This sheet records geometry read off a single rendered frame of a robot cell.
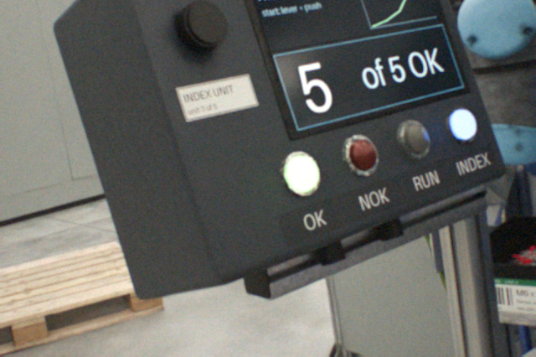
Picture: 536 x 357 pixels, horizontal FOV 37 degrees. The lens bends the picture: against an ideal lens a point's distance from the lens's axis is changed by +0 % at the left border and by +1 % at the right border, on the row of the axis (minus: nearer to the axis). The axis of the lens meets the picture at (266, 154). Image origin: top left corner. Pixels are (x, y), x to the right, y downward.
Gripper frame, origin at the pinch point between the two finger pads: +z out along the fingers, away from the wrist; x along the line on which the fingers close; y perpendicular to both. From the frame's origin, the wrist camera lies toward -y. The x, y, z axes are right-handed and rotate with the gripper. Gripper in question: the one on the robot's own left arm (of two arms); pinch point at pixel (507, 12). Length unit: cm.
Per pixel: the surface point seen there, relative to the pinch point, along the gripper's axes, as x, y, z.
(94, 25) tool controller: -7, 25, -76
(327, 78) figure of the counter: 0, 13, -71
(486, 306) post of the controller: 23, 9, -52
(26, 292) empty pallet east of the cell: 76, 237, 203
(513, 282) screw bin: 31.5, 6.9, -23.2
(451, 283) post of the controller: 20, 11, -53
